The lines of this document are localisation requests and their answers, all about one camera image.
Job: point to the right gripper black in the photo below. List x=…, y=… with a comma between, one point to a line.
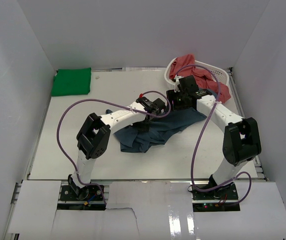
x=172, y=96

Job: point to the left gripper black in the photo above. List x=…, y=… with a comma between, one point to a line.
x=141, y=128

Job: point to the blue t shirt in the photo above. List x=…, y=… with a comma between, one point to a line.
x=132, y=140

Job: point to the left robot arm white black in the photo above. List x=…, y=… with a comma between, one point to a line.
x=93, y=137

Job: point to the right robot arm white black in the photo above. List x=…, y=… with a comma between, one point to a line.
x=241, y=141

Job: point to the red t shirt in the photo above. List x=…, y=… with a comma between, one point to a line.
x=203, y=78

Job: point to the white perforated plastic basket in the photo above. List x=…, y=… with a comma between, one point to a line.
x=220, y=74

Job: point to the folded green t shirt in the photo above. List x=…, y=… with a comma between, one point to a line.
x=69, y=82

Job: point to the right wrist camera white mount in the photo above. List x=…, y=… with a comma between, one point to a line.
x=176, y=83

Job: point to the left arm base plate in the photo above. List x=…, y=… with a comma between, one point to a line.
x=91, y=199

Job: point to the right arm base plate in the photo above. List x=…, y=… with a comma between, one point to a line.
x=224, y=199

